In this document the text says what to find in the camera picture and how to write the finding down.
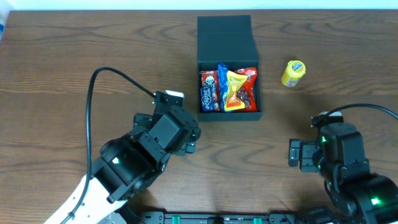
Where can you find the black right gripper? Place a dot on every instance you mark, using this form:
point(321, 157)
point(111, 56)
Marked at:
point(300, 154)

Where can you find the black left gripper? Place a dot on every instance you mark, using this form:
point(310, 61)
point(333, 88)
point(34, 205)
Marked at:
point(189, 147)

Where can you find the blue Eclipse mint box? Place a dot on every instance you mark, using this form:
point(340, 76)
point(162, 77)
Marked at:
point(209, 99)

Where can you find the yellow orange snack packet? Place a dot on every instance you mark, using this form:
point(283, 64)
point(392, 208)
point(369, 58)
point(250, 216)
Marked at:
point(235, 82)

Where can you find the red Kracie candy bag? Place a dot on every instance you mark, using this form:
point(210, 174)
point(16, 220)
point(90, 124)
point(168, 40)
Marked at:
point(246, 92)

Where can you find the red Hello Panda box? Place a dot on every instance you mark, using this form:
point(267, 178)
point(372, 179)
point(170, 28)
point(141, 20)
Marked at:
point(209, 78)

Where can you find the yellow candy bottle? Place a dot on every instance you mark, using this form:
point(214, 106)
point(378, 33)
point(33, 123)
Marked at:
point(293, 72)

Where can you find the blue Oreo cookie pack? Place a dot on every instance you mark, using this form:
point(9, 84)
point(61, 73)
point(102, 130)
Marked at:
point(223, 84)

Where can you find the dark green box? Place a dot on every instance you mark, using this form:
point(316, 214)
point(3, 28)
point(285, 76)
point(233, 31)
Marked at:
point(228, 40)

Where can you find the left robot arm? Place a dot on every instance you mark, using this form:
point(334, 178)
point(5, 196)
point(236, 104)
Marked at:
point(128, 165)

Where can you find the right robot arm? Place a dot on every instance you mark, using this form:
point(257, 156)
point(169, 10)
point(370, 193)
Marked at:
point(338, 155)

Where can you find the white blue object corner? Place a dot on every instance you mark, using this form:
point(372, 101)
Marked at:
point(3, 18)

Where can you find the black mounting rail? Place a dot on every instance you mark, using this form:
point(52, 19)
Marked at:
point(196, 218)

